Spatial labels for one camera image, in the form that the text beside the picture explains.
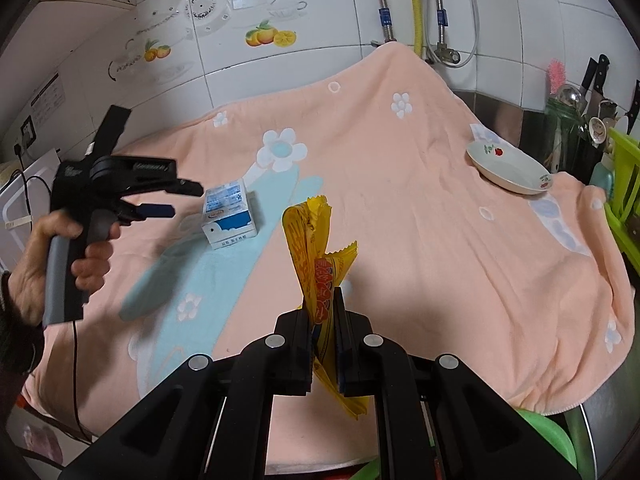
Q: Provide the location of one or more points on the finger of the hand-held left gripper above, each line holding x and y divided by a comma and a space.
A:
150, 175
157, 211

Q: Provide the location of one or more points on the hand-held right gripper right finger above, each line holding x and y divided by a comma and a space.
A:
342, 365

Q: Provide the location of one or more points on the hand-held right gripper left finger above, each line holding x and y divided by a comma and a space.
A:
306, 355

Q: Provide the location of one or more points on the blue white milk carton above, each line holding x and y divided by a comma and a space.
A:
227, 205

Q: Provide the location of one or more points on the yellow snack wrapper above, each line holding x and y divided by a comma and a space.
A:
305, 240

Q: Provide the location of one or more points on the green plastic basket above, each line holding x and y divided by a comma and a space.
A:
547, 440

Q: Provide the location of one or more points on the person's left forearm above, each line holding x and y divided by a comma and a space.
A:
17, 350

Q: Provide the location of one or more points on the person's left hand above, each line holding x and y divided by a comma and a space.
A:
30, 270

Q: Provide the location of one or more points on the peach floral towel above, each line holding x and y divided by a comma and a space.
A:
400, 260

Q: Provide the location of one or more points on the white plate red flower print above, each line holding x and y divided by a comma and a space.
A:
505, 167

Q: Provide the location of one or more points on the stainless steel sink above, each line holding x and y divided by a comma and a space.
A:
610, 385

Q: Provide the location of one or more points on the steel backsplash panel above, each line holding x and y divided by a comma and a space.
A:
500, 115

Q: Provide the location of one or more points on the metal water valve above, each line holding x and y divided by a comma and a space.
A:
445, 55

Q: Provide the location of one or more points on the teal plastic bottle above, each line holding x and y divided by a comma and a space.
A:
601, 177

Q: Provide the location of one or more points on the glass utensil jar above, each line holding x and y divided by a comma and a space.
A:
567, 135

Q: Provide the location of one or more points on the ceramic spoon with print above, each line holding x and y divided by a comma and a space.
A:
597, 130

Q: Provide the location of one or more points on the green plastic dish rack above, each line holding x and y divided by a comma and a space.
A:
622, 160

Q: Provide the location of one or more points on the metal ladle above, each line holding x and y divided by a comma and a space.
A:
569, 96

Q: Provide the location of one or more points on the pink brush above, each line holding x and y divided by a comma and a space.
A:
556, 76

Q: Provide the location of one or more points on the wall socket with plug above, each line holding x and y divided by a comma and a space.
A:
27, 132

